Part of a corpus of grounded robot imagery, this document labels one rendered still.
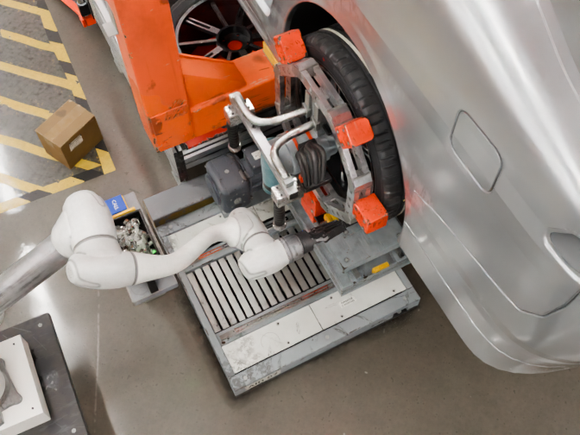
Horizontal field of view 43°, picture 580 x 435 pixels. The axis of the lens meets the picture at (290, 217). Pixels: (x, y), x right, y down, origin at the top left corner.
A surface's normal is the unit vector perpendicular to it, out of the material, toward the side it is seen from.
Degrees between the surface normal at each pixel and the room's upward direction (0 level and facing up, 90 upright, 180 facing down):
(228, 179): 0
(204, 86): 90
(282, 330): 0
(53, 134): 0
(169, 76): 90
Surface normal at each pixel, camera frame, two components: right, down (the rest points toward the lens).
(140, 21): 0.46, 0.77
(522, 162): -0.88, 0.31
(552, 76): -0.18, -0.20
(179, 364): 0.00, -0.49
